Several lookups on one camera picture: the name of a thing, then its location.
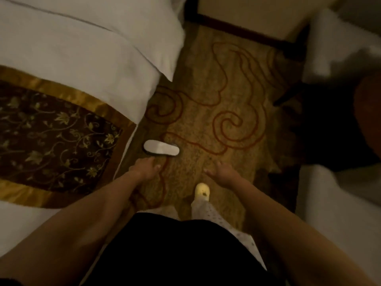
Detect patterned olive carpet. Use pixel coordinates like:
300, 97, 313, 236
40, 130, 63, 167
116, 22, 307, 236

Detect person's left hand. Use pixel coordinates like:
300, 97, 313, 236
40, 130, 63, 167
128, 156, 162, 184

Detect person's left forearm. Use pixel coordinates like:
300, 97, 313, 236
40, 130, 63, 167
0, 171, 145, 286

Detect person's right hand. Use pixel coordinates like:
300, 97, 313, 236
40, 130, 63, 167
203, 161, 242, 189

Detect white slipper dark trim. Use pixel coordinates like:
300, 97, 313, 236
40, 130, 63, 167
142, 139, 180, 157

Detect person's yellow right shoe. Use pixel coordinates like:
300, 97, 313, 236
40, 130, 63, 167
194, 182, 211, 203

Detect person's right forearm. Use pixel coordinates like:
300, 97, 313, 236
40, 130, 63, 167
231, 178, 379, 286

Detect person's black shirt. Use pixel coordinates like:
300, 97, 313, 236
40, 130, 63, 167
85, 213, 286, 286

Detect brown gold floral bed runner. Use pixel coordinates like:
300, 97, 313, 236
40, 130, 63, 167
0, 65, 137, 209

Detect white bed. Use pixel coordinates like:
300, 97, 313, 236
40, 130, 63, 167
0, 0, 187, 259

